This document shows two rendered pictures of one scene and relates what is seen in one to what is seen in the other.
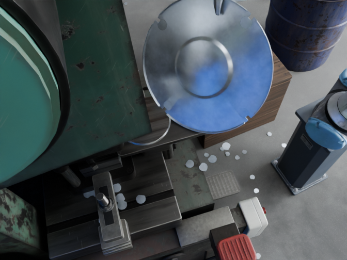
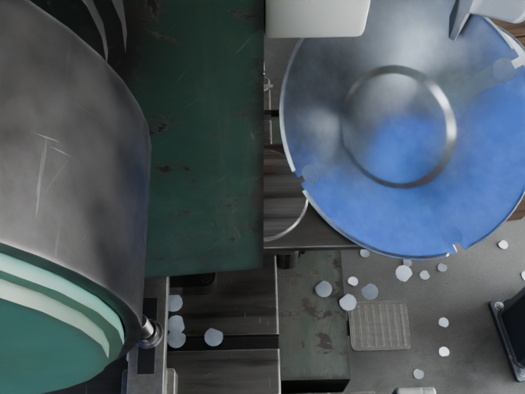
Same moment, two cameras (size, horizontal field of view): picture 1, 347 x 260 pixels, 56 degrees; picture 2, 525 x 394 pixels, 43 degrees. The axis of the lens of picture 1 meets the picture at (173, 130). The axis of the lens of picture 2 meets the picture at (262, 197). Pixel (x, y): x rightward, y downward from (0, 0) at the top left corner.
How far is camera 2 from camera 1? 0.10 m
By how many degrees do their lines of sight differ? 6
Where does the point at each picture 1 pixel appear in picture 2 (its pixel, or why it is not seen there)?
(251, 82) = (482, 184)
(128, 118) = (226, 245)
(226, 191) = (384, 340)
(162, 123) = (291, 205)
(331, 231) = not seen: outside the picture
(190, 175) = (319, 313)
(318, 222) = not seen: outside the picture
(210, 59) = (415, 116)
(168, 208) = (260, 369)
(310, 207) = not seen: outside the picture
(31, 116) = (73, 365)
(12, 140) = (34, 376)
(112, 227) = (148, 380)
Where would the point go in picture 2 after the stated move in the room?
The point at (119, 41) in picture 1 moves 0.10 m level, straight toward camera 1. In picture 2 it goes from (241, 149) to (243, 359)
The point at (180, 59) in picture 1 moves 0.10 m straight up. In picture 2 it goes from (358, 98) to (372, 37)
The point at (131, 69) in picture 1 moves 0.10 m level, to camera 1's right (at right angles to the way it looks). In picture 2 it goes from (251, 186) to (441, 213)
